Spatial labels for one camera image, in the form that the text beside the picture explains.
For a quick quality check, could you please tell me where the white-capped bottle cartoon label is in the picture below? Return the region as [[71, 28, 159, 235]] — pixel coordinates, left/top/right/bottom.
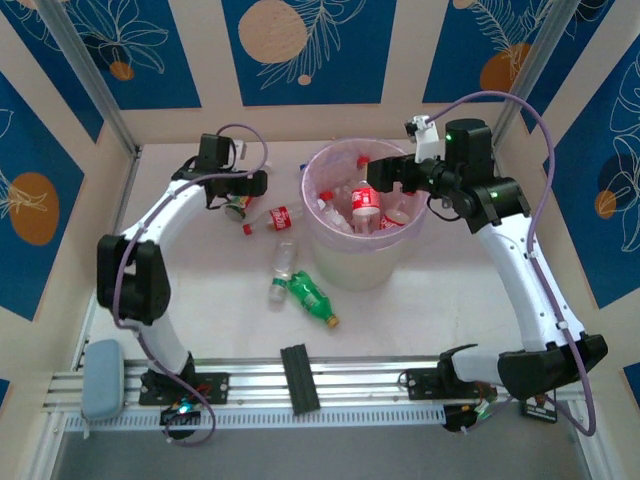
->
[[223, 193, 257, 222]]

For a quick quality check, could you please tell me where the large clear red-label bottle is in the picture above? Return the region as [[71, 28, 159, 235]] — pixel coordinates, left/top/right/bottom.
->
[[378, 208, 415, 234]]

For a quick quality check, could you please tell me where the clear bottle green band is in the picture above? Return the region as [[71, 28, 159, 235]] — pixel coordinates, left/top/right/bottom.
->
[[268, 241, 300, 307]]

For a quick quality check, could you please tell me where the green plastic bottle yellow cap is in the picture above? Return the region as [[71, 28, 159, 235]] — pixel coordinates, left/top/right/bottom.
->
[[287, 269, 341, 330]]

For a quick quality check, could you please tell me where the white plastic bin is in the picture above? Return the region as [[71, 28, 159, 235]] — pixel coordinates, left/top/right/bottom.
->
[[299, 138, 430, 293]]

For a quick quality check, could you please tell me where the left controller board with LED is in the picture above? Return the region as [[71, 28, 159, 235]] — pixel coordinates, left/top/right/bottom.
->
[[159, 402, 202, 426]]

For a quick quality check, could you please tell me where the controller board with led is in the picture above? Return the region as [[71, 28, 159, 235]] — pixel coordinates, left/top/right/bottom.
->
[[442, 403, 494, 434], [159, 402, 202, 426]]

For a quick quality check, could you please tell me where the right controller board with LED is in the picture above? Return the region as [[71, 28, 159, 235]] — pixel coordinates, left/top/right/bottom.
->
[[442, 403, 494, 434]]

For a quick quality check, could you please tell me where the blue-grey soft pouch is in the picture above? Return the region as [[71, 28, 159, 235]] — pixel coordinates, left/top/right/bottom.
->
[[80, 338, 126, 421]]

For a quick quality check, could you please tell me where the black card orange print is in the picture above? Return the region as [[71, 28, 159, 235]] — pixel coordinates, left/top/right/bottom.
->
[[519, 394, 559, 424]]

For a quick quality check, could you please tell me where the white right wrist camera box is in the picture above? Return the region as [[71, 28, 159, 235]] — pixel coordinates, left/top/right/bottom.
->
[[404, 114, 442, 162]]

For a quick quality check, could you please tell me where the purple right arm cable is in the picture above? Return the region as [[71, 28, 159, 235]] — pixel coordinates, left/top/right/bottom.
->
[[429, 90, 599, 437]]

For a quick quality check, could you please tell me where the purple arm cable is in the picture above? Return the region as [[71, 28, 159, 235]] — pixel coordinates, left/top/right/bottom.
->
[[429, 90, 599, 437], [110, 123, 269, 448]]

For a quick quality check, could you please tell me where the aluminium table side rail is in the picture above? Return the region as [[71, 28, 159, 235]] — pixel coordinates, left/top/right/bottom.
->
[[74, 149, 142, 371]]

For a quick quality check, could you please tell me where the aluminium frame post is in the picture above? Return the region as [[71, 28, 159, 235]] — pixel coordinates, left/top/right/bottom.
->
[[37, 0, 141, 159], [484, 0, 584, 151]]

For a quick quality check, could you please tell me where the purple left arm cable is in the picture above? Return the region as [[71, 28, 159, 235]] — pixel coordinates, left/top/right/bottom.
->
[[110, 123, 269, 448]]

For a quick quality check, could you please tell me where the black rail bracket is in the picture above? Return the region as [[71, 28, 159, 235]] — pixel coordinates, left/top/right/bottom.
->
[[279, 342, 321, 415]]

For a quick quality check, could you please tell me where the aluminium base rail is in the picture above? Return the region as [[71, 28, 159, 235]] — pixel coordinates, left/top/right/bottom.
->
[[42, 355, 596, 409]]

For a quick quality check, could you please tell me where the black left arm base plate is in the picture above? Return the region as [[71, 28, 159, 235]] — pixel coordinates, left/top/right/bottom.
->
[[138, 371, 230, 406]]

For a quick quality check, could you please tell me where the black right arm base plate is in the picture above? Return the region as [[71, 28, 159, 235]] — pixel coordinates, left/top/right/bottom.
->
[[404, 368, 499, 402]]

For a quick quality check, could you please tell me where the white slotted cable duct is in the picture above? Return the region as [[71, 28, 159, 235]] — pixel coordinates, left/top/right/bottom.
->
[[64, 405, 446, 434]]

